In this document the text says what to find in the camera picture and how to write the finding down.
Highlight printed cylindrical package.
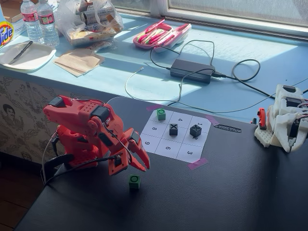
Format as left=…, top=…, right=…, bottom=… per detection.
left=80, top=7, right=115, bottom=25

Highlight Tide detergent box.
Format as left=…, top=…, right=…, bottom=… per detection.
left=0, top=4, right=28, bottom=50

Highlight thin white cable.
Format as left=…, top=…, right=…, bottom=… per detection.
left=124, top=67, right=145, bottom=99

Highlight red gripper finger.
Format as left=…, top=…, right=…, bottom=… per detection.
left=134, top=141, right=151, bottom=169
left=129, top=150, right=147, bottom=173

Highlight green cube with ring mark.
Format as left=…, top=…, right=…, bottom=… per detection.
left=155, top=108, right=167, bottom=121
left=128, top=175, right=141, bottom=191

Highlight black power adapter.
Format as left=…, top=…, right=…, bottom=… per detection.
left=170, top=59, right=216, bottom=84

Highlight orange clamp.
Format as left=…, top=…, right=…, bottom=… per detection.
left=257, top=108, right=267, bottom=130

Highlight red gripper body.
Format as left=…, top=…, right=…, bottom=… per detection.
left=120, top=128, right=143, bottom=155

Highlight pink pen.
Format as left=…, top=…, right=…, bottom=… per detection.
left=145, top=19, right=166, bottom=33

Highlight black camera cable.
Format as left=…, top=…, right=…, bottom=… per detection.
left=44, top=155, right=118, bottom=186

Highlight black table clamp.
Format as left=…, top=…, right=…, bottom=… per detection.
left=42, top=154, right=75, bottom=185

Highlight brown paper napkins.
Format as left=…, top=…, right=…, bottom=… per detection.
left=52, top=48, right=106, bottom=77

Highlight white paper plate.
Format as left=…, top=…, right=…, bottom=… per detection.
left=0, top=40, right=57, bottom=74

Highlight water bottle red label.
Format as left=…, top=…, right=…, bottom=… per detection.
left=37, top=0, right=60, bottom=48
left=20, top=0, right=45, bottom=44

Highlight pink pencil case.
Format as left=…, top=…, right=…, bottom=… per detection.
left=133, top=19, right=193, bottom=53

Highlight black plastic knife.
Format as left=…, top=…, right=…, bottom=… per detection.
left=8, top=40, right=34, bottom=65

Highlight clear plastic wrapper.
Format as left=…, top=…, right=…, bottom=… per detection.
left=92, top=40, right=114, bottom=52

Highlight clear plastic bag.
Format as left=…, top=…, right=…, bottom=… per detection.
left=55, top=0, right=125, bottom=48

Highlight white numbered grid paper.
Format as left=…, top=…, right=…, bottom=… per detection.
left=140, top=109, right=211, bottom=161

